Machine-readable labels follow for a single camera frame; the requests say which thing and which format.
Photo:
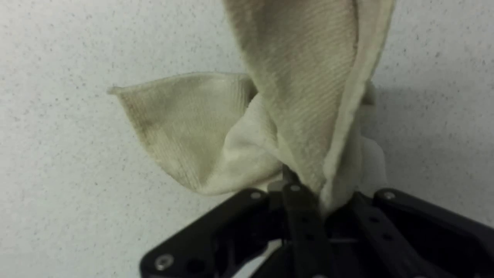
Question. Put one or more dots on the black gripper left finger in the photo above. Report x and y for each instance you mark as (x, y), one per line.
(220, 243)

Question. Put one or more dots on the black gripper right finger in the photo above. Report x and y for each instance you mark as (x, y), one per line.
(398, 236)

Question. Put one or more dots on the cream cloth towel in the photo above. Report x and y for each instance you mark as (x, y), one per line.
(297, 106)

